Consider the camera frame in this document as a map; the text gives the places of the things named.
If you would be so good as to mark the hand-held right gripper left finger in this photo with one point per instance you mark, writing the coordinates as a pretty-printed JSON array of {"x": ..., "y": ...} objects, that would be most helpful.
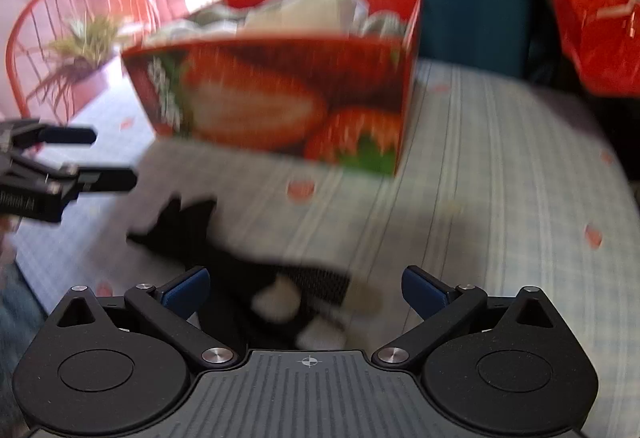
[{"x": 187, "y": 293}]

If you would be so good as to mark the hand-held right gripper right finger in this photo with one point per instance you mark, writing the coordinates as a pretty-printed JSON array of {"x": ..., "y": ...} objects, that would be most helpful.
[{"x": 425, "y": 293}]

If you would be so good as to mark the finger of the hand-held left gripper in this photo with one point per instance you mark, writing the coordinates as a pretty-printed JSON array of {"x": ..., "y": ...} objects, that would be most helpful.
[
  {"x": 107, "y": 180},
  {"x": 65, "y": 136}
]

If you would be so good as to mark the black cloth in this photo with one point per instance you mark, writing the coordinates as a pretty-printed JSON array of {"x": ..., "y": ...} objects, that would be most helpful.
[{"x": 225, "y": 258}]

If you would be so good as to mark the red strawberry print cardboard box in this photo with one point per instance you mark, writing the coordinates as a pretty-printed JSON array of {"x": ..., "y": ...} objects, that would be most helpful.
[{"x": 260, "y": 108}]

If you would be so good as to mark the large white cloth bag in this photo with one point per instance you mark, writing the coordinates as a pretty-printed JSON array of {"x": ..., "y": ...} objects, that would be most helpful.
[{"x": 300, "y": 13}]

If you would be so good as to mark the silver plastic packet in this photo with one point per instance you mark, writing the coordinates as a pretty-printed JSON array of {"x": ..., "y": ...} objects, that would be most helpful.
[{"x": 382, "y": 26}]

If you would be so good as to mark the red plastic bag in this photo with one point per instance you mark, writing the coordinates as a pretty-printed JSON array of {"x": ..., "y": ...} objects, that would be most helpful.
[{"x": 600, "y": 48}]

